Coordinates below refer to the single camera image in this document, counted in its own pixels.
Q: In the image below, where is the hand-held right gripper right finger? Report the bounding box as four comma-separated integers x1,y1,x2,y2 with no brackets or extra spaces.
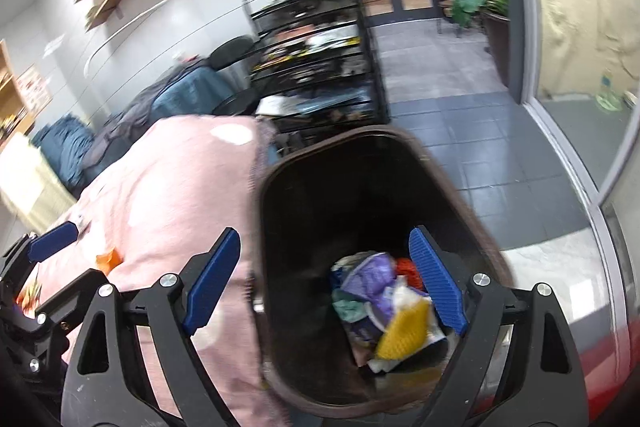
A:
409,227,588,427

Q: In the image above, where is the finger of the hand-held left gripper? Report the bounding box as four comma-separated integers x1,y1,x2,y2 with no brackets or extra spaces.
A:
0,271,107,375
0,222,81,279

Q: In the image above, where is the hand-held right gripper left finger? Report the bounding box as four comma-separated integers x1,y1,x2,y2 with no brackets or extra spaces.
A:
60,227,242,427

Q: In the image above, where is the yellow foam net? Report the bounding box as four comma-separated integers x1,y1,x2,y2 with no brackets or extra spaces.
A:
375,297,434,360

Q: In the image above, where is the purple white packet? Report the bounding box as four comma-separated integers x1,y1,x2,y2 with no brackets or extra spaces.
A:
330,252,401,323

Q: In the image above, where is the teal wrapper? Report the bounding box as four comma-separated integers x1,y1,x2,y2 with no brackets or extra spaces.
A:
332,289,372,323

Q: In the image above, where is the dark brown waste bin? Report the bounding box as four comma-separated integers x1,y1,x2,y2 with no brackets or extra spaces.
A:
252,124,516,420

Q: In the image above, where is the orange red wrapper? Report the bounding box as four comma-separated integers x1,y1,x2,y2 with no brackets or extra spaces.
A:
395,257,424,293

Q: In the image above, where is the small orange wrapper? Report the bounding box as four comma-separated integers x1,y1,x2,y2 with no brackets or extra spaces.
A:
95,247,125,272

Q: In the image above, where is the cream cloth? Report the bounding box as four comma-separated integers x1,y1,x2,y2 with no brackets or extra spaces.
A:
0,132,76,233

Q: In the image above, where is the blue cloth pile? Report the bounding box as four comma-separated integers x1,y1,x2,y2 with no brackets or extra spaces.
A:
31,114,96,188

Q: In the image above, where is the pink spotted blanket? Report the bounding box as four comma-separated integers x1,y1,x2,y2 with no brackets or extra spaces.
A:
30,114,296,427

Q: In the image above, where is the wooden shelf unit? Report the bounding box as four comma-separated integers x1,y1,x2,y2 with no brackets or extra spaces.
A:
0,39,36,148

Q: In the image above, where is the blue grey clothes pile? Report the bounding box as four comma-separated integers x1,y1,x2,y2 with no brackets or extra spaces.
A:
85,57,236,178

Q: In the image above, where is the black stool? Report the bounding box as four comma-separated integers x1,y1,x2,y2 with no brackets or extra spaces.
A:
207,34,262,115

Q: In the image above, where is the dark brown planter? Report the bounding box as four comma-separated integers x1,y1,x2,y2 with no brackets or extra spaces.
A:
482,9,514,88

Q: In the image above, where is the black metal rack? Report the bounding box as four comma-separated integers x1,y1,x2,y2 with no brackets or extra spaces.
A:
244,0,391,145

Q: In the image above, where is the green plastic bottle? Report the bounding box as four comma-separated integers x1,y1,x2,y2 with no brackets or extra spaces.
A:
595,67,624,112

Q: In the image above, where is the wall poster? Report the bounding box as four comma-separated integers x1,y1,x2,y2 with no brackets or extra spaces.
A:
17,66,51,112

